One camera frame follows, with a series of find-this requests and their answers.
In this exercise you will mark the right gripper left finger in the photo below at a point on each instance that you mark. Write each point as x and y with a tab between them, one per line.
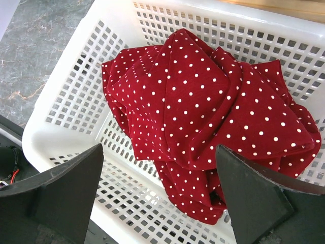
53	206

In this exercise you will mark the wooden clothes rack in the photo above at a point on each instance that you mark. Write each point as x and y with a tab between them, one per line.
307	10

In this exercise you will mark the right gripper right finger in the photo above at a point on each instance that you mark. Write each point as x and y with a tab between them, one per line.
266	206

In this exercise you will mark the red polka dot skirt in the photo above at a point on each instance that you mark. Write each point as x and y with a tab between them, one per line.
178	101

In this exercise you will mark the white plastic basket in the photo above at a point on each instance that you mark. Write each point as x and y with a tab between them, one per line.
71	114

